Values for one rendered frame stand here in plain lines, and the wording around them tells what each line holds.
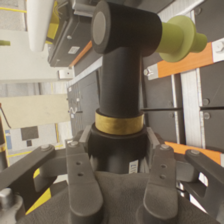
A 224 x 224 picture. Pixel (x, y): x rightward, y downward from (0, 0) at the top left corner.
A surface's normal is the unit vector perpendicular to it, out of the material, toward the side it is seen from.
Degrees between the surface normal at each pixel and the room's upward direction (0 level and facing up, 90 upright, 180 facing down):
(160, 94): 0
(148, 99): 0
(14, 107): 90
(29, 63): 90
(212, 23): 0
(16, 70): 90
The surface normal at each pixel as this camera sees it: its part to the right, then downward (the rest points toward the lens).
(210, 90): -0.88, 0.11
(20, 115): 0.47, -0.01
